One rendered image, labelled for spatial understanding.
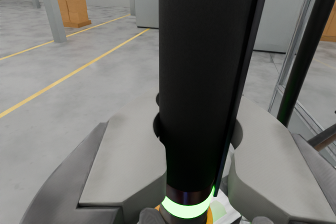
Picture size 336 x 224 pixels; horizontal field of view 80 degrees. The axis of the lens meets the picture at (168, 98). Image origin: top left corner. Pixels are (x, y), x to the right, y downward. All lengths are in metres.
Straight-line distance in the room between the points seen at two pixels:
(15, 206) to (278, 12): 5.70
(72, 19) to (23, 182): 6.87
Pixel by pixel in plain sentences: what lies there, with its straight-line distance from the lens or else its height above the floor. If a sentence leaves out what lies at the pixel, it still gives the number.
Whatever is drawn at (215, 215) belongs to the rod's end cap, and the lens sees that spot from 0.20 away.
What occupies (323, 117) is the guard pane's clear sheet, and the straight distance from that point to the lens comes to 1.27.
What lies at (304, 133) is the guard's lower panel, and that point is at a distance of 1.37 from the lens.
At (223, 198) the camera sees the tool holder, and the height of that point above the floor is 1.47.
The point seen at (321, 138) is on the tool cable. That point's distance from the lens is 0.31.
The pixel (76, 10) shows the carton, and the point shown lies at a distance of 8.43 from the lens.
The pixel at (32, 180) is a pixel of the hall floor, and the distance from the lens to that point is 2.39.
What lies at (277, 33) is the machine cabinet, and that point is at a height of 0.49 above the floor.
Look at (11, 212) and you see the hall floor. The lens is 2.25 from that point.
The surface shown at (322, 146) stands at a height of 1.47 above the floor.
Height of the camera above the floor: 1.65
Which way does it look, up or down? 31 degrees down
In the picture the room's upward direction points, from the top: 1 degrees clockwise
